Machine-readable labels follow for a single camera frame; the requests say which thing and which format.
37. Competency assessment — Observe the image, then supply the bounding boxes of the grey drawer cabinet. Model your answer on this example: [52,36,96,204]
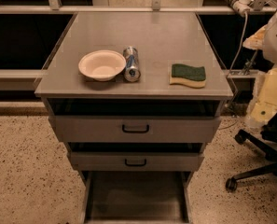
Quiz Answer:
[34,11,234,224]

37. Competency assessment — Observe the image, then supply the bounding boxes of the silver blue drink can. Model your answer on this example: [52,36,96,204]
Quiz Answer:
[123,47,141,82]

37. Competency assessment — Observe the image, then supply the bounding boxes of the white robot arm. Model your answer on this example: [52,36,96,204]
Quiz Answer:
[242,11,277,124]

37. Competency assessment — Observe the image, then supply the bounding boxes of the grey middle drawer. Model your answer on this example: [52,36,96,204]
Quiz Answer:
[68,152,204,172]

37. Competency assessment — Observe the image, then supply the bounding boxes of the black top drawer handle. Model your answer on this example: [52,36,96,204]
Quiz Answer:
[121,124,150,134]

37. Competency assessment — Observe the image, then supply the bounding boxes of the grey top drawer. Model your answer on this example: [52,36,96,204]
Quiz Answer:
[49,116,221,143]

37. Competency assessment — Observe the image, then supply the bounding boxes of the white power strip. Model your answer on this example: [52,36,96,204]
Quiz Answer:
[225,0,253,17]

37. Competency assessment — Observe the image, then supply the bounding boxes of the black middle drawer handle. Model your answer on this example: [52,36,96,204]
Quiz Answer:
[124,159,147,167]

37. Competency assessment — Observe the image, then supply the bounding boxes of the white paper bowl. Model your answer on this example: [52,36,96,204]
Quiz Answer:
[78,50,126,81]

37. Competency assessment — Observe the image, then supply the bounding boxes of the green yellow sponge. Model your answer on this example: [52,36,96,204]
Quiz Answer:
[169,63,206,89]

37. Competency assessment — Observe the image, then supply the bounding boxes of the metal rod with clamp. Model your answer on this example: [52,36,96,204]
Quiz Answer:
[241,50,258,76]

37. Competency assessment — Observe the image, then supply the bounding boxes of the white power cable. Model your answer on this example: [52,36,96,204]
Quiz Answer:
[228,10,249,75]

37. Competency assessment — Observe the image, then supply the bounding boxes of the grey open bottom drawer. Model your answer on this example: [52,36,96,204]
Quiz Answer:
[79,171,192,224]

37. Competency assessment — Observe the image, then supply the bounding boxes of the black drawer handle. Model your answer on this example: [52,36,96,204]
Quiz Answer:
[124,159,147,167]
[121,124,150,134]

